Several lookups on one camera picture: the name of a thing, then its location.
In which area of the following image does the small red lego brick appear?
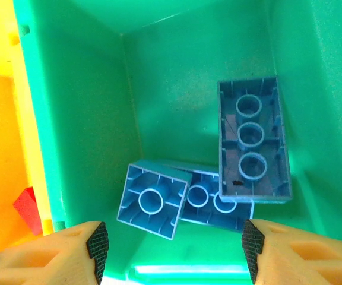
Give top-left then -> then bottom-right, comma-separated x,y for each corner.
12,186 -> 43,237

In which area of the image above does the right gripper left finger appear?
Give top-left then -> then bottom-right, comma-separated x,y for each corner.
0,221 -> 110,285

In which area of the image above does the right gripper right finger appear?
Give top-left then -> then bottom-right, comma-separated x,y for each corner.
241,218 -> 342,285

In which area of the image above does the green plastic bin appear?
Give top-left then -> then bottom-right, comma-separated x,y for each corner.
12,0 -> 342,285

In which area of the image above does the small blue lego brick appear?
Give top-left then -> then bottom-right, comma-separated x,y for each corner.
116,159 -> 193,240

